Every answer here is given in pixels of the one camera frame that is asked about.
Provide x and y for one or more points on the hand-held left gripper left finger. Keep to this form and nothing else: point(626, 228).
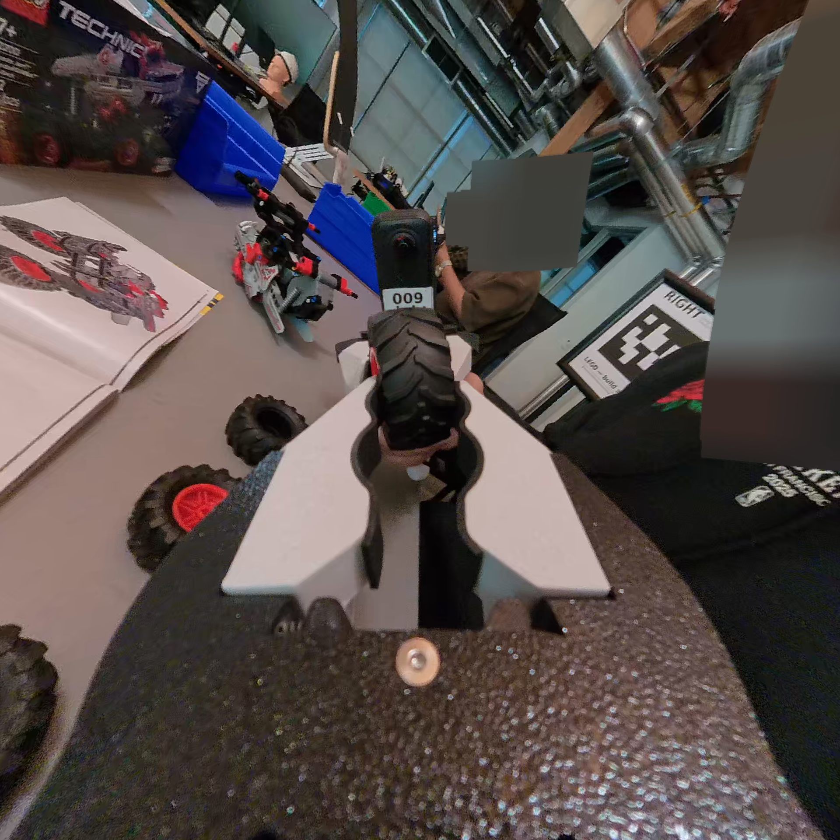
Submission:
point(302, 512)

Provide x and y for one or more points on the person's right hand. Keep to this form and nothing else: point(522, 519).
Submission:
point(410, 458)

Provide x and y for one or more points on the silver ventilation duct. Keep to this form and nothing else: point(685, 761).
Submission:
point(656, 157)
point(741, 98)

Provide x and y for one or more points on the mannequin head with white cap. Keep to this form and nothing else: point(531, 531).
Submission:
point(282, 69)

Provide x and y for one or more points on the black toy tire without rim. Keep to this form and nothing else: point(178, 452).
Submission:
point(243, 439)

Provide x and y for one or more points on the black board with wooden edge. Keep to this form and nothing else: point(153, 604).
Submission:
point(342, 79)

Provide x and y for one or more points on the toy instruction booklet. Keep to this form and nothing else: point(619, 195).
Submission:
point(79, 341)

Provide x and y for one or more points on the person's right forearm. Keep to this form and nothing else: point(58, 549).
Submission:
point(623, 420)

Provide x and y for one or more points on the partly built toy truck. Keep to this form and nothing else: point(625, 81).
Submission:
point(275, 262)

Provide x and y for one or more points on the blue plastic storage bin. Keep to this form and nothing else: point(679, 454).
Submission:
point(229, 144)
point(341, 229)

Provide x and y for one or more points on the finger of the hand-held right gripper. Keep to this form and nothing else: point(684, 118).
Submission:
point(461, 358)
point(354, 367)

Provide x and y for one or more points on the black toy tire red rim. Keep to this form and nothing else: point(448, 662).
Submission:
point(413, 380)
point(197, 502)

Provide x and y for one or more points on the person's black hoodie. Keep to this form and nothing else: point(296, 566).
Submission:
point(754, 590)

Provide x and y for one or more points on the framed black white marker sign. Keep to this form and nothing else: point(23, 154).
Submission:
point(649, 328)

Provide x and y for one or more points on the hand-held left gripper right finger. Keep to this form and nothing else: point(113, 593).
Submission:
point(531, 518)

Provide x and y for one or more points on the toy set cardboard box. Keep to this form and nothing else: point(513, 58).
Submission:
point(98, 79)

